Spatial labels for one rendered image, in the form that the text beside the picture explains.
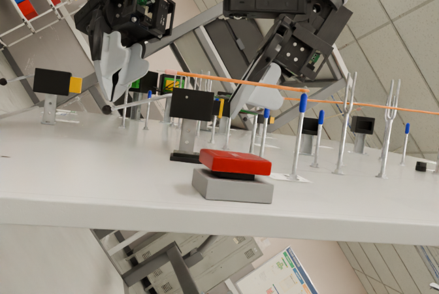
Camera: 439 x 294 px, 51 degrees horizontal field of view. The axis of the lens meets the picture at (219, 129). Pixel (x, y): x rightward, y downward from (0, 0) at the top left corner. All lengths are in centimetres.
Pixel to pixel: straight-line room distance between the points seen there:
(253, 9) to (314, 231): 36
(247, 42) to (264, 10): 107
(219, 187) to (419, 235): 17
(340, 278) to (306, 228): 882
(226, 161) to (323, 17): 35
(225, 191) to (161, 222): 6
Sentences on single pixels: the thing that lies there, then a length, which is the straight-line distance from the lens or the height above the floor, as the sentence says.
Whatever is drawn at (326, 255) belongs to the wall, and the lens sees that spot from 898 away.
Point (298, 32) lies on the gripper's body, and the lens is 62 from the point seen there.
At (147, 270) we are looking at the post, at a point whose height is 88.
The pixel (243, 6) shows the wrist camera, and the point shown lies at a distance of 63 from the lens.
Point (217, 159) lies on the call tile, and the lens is 36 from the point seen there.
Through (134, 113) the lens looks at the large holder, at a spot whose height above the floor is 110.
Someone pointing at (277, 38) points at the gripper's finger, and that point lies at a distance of 61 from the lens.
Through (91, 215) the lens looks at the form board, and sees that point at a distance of 32.
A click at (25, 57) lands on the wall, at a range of 849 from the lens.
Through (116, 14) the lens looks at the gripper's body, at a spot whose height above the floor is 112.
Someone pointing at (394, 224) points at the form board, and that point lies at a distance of 40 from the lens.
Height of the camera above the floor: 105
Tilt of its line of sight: 10 degrees up
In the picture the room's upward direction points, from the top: 59 degrees clockwise
